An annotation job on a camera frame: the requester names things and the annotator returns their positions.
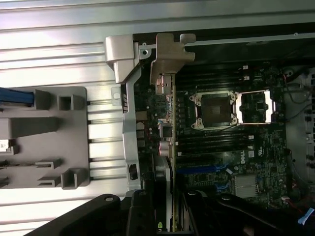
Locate silver chipset heatsink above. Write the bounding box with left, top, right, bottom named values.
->
left=233, top=175, right=258, bottom=197

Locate installed RAM stick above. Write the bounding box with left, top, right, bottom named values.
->
left=177, top=137, right=254, bottom=148

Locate green motherboard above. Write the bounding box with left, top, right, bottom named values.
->
left=134, top=61, right=296, bottom=212

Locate open black PC case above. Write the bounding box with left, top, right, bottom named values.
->
left=120, top=24, right=315, bottom=236

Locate green RAM stick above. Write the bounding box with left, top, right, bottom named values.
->
left=0, top=160, right=40, bottom=170

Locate grey parts rack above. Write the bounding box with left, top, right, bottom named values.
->
left=0, top=86, right=90, bottom=190

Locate perforated metal disk bay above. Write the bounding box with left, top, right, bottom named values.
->
left=285, top=73, right=315, bottom=187

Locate CPU socket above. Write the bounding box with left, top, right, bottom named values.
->
left=189, top=90, right=241, bottom=130

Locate open socket cover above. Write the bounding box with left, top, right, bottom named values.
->
left=236, top=89, right=278, bottom=125

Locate hard disk drive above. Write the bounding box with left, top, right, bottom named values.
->
left=0, top=86, right=34, bottom=107

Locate blue wire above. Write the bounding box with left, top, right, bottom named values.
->
left=297, top=207, right=315, bottom=225

